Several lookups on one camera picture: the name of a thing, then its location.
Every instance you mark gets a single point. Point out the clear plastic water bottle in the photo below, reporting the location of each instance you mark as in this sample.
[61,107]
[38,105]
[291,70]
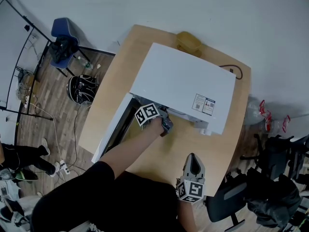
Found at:
[84,63]

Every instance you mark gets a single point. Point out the black office chair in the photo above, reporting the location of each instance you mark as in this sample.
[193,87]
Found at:
[224,202]

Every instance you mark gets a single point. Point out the blue chair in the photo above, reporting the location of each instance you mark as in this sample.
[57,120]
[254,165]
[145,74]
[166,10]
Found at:
[60,25]

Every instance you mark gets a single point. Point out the yellow plastic container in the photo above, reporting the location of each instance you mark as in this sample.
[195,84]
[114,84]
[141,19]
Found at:
[189,41]

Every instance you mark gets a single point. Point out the black jacket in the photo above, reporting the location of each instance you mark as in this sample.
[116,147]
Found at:
[272,199]

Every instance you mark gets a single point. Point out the whiteboard on black stand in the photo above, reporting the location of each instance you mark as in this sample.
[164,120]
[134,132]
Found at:
[9,45]

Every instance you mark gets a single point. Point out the person's black clothing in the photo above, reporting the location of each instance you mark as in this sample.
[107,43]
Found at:
[108,202]

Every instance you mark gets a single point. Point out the person's left forearm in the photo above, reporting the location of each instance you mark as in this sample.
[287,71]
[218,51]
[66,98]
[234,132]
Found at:
[132,151]

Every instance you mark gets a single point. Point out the black bag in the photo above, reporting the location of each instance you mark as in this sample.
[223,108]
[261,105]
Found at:
[61,48]

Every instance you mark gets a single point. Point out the white power strip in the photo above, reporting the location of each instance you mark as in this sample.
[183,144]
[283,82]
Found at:
[26,101]
[64,167]

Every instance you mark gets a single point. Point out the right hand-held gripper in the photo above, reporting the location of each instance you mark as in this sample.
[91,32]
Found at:
[193,190]

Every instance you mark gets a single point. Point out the white paper scrap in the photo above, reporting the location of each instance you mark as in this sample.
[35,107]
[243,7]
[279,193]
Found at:
[99,66]

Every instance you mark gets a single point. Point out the black helmet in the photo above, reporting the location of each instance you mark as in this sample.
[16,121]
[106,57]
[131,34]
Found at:
[80,89]

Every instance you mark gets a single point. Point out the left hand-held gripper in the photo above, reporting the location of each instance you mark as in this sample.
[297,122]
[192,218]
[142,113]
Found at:
[147,113]

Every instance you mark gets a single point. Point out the white microwave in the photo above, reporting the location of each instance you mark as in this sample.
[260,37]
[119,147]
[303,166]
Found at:
[178,81]

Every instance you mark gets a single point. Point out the person's right forearm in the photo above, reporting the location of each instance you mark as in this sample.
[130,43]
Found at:
[186,216]

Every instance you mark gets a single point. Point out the brown cardboard box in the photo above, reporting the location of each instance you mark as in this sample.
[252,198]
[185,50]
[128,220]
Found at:
[31,82]

